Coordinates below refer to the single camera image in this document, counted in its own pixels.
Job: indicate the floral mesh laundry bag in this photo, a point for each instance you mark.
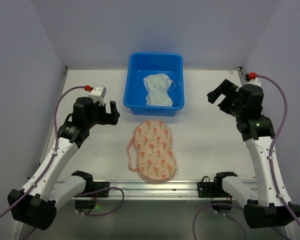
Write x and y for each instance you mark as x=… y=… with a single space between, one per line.
x=150 y=152

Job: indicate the light green bra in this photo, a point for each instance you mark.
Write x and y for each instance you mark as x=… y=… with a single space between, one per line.
x=157 y=87

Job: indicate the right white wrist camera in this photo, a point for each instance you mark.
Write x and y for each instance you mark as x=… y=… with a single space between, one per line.
x=251 y=79

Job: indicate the blue plastic bin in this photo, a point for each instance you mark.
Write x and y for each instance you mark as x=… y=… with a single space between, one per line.
x=144 y=64

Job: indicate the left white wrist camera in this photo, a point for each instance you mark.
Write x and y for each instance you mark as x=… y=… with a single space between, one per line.
x=97 y=94

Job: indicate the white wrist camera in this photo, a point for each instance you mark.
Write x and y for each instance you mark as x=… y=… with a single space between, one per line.
x=97 y=94
x=251 y=79

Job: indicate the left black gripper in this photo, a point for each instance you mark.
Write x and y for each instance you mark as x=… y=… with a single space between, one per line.
x=105 y=116

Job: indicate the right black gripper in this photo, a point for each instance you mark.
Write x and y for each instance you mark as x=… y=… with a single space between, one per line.
x=225 y=100

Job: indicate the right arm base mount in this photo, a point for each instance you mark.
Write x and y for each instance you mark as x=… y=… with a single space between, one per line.
x=206 y=189

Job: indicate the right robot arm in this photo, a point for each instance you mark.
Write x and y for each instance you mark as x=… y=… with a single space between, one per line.
x=271 y=205

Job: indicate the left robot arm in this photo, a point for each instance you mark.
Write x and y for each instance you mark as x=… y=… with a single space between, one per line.
x=38 y=201

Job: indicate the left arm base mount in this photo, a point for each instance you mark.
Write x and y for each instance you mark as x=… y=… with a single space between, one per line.
x=89 y=202

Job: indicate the aluminium mounting rail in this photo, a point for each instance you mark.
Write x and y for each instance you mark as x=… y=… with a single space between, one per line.
x=171 y=190

